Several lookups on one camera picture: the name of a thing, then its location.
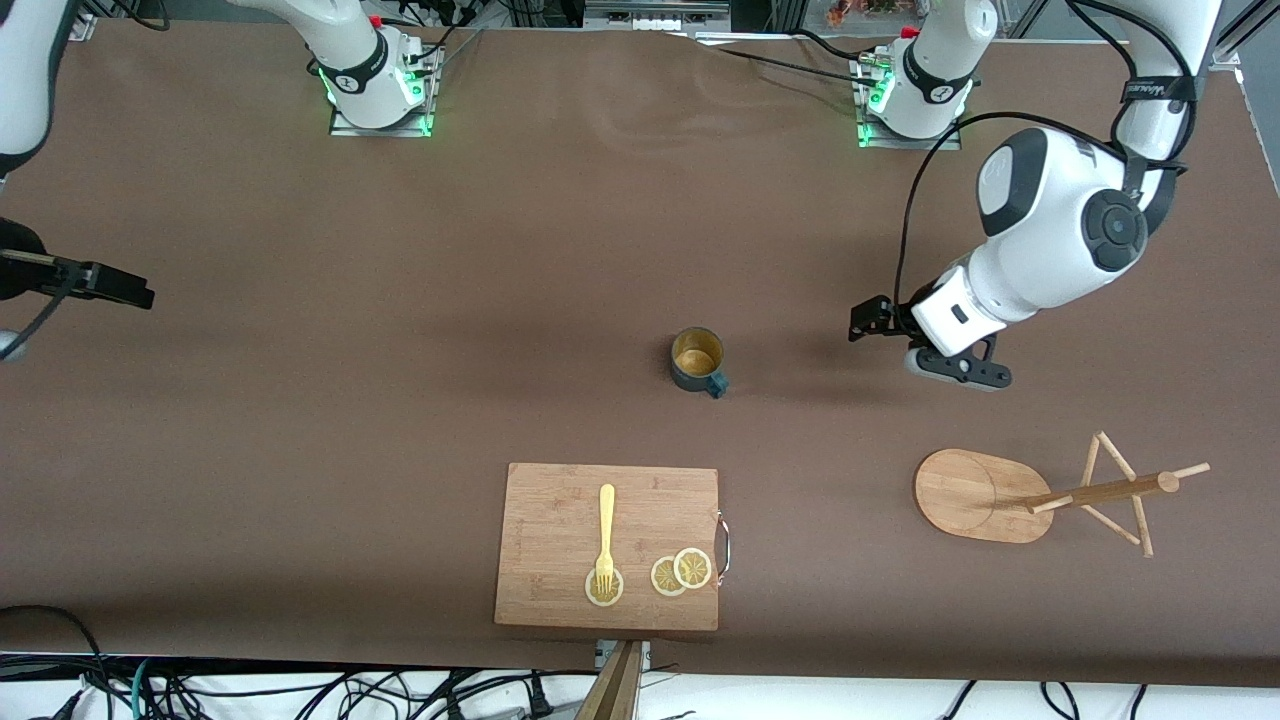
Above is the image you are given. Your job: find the dark teal cup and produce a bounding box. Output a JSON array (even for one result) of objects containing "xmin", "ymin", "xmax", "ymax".
[{"xmin": 670, "ymin": 326, "xmax": 730, "ymax": 400}]

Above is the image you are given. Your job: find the wooden cup rack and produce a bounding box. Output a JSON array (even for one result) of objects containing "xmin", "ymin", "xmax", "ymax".
[{"xmin": 913, "ymin": 430, "xmax": 1212, "ymax": 559}]

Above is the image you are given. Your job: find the yellow plastic fork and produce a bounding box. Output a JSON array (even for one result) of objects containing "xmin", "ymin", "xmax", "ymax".
[{"xmin": 595, "ymin": 484, "xmax": 617, "ymax": 597}]

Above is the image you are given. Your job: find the bamboo cutting board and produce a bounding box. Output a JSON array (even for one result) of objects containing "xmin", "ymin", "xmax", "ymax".
[{"xmin": 494, "ymin": 462, "xmax": 732, "ymax": 633}]

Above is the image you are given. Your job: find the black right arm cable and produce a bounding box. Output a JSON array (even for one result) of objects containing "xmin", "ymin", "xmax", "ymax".
[{"xmin": 0, "ymin": 268, "xmax": 79, "ymax": 349}]

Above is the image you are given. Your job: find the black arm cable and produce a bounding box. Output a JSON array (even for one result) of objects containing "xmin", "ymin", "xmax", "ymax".
[
  {"xmin": 895, "ymin": 0, "xmax": 1196, "ymax": 331},
  {"xmin": 0, "ymin": 268, "xmax": 79, "ymax": 349}
]

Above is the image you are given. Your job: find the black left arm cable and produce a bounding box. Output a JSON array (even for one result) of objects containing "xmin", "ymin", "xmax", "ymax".
[{"xmin": 895, "ymin": 0, "xmax": 1196, "ymax": 331}]

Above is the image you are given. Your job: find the black table cable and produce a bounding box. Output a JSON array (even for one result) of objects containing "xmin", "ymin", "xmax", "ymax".
[
  {"xmin": 795, "ymin": 28, "xmax": 896, "ymax": 63},
  {"xmin": 690, "ymin": 33, "xmax": 881, "ymax": 89}
]

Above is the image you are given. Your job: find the black looped cable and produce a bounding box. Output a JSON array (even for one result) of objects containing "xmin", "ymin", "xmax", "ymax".
[{"xmin": 0, "ymin": 604, "xmax": 113, "ymax": 720}]

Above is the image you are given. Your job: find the metal post bracket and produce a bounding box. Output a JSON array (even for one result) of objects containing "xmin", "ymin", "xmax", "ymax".
[{"xmin": 596, "ymin": 640, "xmax": 652, "ymax": 673}]

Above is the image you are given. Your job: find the wooden post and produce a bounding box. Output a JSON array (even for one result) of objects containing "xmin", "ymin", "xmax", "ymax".
[{"xmin": 575, "ymin": 640, "xmax": 644, "ymax": 720}]

